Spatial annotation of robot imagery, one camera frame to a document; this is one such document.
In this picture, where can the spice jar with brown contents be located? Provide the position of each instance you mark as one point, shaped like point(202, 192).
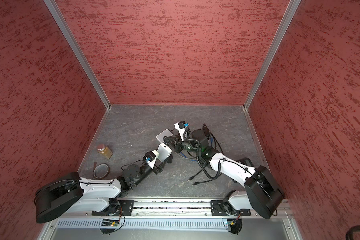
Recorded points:
point(104, 151)

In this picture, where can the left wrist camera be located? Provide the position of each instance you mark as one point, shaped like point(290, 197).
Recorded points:
point(151, 157)

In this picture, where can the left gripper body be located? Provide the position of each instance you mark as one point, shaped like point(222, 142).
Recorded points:
point(146, 170)

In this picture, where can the black stapler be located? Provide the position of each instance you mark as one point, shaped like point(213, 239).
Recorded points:
point(206, 131)

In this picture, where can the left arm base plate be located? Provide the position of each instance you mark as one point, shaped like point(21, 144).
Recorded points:
point(116, 208)

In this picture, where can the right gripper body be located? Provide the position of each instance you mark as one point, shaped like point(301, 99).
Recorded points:
point(187, 145)

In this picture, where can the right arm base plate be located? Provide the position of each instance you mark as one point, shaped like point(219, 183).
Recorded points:
point(223, 208)

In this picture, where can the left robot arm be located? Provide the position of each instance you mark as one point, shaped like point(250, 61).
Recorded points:
point(73, 193)

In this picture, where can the white switch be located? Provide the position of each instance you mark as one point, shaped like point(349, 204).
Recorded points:
point(165, 133)
point(164, 152)

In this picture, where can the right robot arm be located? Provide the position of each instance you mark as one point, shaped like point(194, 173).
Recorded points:
point(261, 192)

